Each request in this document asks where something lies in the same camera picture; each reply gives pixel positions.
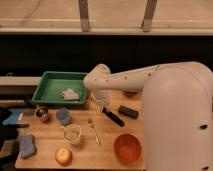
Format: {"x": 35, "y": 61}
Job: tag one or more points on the right metal window post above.
{"x": 148, "y": 15}

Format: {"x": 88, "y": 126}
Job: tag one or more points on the round bread roll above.
{"x": 63, "y": 156}

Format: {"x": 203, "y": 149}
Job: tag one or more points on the blue cloth at left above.
{"x": 14, "y": 118}

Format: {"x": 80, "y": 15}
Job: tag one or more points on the green plastic tray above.
{"x": 52, "y": 85}

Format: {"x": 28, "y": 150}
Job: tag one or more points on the orange plastic bowl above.
{"x": 127, "y": 149}

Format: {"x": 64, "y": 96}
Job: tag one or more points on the metal fork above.
{"x": 91, "y": 125}

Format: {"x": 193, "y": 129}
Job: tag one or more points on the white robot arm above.
{"x": 177, "y": 111}

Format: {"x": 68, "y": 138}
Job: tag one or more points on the white crumpled cloth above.
{"x": 70, "y": 94}

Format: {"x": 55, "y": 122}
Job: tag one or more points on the dark purple bowl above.
{"x": 130, "y": 94}

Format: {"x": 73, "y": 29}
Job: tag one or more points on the blue plastic cup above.
{"x": 63, "y": 116}

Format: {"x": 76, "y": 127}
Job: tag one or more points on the left metal window post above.
{"x": 84, "y": 15}

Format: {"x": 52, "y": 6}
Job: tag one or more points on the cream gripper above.
{"x": 101, "y": 99}

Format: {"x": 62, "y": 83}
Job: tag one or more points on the blue sponge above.
{"x": 27, "y": 146}

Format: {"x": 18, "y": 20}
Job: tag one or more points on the metal window post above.
{"x": 84, "y": 15}
{"x": 148, "y": 15}

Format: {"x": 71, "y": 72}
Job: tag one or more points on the black rectangular block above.
{"x": 128, "y": 112}

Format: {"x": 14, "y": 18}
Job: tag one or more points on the clear measuring cup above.
{"x": 72, "y": 134}

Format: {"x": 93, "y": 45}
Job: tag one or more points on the small metal pot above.
{"x": 42, "y": 113}

